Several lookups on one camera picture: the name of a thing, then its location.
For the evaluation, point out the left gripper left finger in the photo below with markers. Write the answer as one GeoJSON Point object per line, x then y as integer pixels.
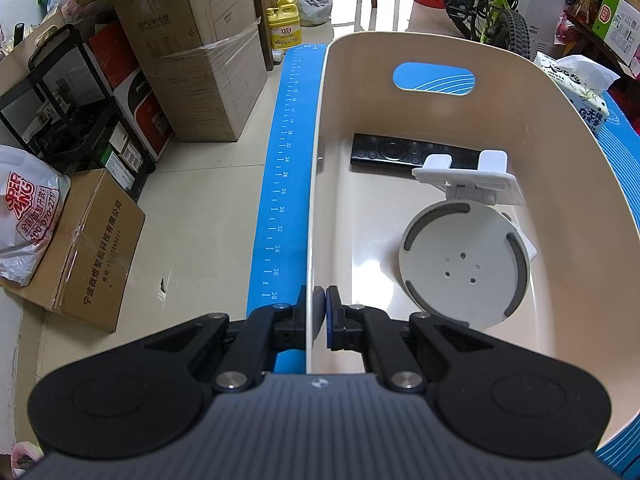
{"type": "Point", "coordinates": [250, 347]}

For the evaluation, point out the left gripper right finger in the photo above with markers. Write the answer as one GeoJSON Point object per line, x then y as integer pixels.
{"type": "Point", "coordinates": [381, 342]}

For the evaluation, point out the white phone stand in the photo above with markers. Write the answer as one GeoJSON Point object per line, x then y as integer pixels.
{"type": "Point", "coordinates": [461, 258]}

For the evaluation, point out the beige plastic bin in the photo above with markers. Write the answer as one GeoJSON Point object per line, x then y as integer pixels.
{"type": "Point", "coordinates": [582, 301]}

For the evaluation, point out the blue silicone mat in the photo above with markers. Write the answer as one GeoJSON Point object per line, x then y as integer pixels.
{"type": "Point", "coordinates": [279, 262]}

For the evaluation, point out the black remote control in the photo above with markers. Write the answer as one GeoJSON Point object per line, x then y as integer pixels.
{"type": "Point", "coordinates": [402, 155]}

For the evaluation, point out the floor cardboard box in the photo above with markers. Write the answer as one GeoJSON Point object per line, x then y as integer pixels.
{"type": "Point", "coordinates": [84, 271]}

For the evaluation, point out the white red plastic bag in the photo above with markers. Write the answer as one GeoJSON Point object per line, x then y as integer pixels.
{"type": "Point", "coordinates": [32, 199]}

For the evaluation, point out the yellow detergent jug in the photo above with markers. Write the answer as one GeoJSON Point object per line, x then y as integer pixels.
{"type": "Point", "coordinates": [284, 23]}

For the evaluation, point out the lower taped cardboard box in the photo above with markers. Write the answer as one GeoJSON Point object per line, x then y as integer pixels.
{"type": "Point", "coordinates": [203, 60]}

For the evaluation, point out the grey plastic bag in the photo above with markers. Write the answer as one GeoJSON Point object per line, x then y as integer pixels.
{"type": "Point", "coordinates": [314, 12]}

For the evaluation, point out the white tissue pack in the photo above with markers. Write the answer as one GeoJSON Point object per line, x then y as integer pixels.
{"type": "Point", "coordinates": [584, 82]}

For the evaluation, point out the green black bicycle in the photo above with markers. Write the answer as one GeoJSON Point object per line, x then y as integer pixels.
{"type": "Point", "coordinates": [494, 22]}

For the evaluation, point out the green white box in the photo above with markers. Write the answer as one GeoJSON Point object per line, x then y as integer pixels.
{"type": "Point", "coordinates": [617, 24]}

